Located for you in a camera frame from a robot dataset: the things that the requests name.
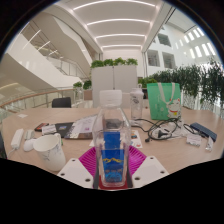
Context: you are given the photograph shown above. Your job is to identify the white cabinet with plants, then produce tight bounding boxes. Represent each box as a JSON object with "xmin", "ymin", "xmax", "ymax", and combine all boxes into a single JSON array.
[{"xmin": 89, "ymin": 57, "xmax": 139, "ymax": 108}]

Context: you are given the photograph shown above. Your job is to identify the low green planter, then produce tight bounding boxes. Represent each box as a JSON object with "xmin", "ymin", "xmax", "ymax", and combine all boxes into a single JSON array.
[{"xmin": 137, "ymin": 76, "xmax": 158, "ymax": 90}]

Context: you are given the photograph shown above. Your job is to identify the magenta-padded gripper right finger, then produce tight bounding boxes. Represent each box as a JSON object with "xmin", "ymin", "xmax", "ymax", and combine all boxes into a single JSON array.
[{"xmin": 125, "ymin": 144, "xmax": 170, "ymax": 190}]

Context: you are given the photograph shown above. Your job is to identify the small white oval case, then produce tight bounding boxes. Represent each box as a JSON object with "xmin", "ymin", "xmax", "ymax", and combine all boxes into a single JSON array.
[{"xmin": 24, "ymin": 129, "xmax": 36, "ymax": 140}]

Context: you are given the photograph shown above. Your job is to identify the black office chair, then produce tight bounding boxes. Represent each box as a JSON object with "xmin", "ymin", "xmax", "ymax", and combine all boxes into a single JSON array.
[{"xmin": 51, "ymin": 96, "xmax": 72, "ymax": 109}]

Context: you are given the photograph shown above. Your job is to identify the printed booklet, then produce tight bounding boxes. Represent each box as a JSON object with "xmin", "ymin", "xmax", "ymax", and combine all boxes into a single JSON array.
[{"xmin": 64, "ymin": 113, "xmax": 99, "ymax": 140}]

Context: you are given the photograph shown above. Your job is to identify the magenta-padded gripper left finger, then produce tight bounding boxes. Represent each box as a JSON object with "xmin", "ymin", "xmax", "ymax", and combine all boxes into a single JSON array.
[{"xmin": 57, "ymin": 145, "xmax": 100, "ymax": 190}]

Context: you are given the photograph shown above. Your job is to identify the small potted plant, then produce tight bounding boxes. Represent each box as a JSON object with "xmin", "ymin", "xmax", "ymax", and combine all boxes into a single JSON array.
[
  {"xmin": 82, "ymin": 79, "xmax": 93, "ymax": 101},
  {"xmin": 72, "ymin": 80, "xmax": 84, "ymax": 101}
]

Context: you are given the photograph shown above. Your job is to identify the black cable tangle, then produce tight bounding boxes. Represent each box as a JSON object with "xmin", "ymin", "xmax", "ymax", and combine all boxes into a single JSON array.
[{"xmin": 131, "ymin": 117, "xmax": 201, "ymax": 144}]

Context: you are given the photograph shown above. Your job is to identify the dark blue flat case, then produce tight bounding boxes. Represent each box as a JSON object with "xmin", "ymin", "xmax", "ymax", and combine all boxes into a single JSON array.
[{"xmin": 189, "ymin": 121, "xmax": 218, "ymax": 143}]

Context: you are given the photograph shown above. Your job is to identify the row of green hedge plants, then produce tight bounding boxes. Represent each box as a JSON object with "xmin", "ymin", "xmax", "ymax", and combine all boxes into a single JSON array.
[{"xmin": 151, "ymin": 56, "xmax": 224, "ymax": 111}]

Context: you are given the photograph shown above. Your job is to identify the clear white-capped shaker bottle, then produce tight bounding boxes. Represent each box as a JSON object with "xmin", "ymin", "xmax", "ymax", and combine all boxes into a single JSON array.
[{"xmin": 129, "ymin": 87, "xmax": 145, "ymax": 122}]

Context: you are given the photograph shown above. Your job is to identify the green tote bag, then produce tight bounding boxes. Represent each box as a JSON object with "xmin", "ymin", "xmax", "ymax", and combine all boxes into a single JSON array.
[{"xmin": 146, "ymin": 81, "xmax": 183, "ymax": 121}]

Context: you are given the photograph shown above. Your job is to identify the ceiling light strips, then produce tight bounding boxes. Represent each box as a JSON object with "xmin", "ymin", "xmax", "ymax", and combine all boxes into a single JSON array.
[{"xmin": 72, "ymin": 0, "xmax": 157, "ymax": 50}]

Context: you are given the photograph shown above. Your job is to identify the white mug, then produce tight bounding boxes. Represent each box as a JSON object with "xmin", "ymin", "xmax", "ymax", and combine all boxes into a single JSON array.
[{"xmin": 32, "ymin": 132, "xmax": 67, "ymax": 173}]

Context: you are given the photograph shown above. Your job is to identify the white card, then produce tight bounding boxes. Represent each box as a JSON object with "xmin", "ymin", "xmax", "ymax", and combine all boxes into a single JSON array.
[{"xmin": 41, "ymin": 124, "xmax": 58, "ymax": 136}]

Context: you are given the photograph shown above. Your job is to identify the colourful sticker sheet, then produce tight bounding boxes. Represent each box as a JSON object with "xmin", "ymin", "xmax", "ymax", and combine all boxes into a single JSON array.
[{"xmin": 129, "ymin": 129, "xmax": 144, "ymax": 149}]

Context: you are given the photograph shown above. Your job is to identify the white packet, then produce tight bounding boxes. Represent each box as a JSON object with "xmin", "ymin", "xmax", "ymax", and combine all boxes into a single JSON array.
[{"xmin": 185, "ymin": 133, "xmax": 203, "ymax": 148}]

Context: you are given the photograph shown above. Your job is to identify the clear blue-labelled water bottle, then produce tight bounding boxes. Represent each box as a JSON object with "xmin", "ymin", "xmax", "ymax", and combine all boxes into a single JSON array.
[{"xmin": 92, "ymin": 89, "xmax": 132, "ymax": 188}]

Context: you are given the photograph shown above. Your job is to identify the black notebook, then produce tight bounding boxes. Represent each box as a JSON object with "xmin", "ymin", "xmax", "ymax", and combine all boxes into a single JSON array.
[{"xmin": 53, "ymin": 121, "xmax": 75, "ymax": 138}]

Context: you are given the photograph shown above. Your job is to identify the white computer mouse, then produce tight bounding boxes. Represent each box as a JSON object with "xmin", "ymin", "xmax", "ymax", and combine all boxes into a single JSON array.
[{"xmin": 22, "ymin": 138, "xmax": 37, "ymax": 153}]

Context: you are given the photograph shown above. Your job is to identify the white power strip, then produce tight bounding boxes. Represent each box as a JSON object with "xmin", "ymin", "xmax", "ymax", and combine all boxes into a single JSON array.
[{"xmin": 10, "ymin": 128, "xmax": 25, "ymax": 150}]

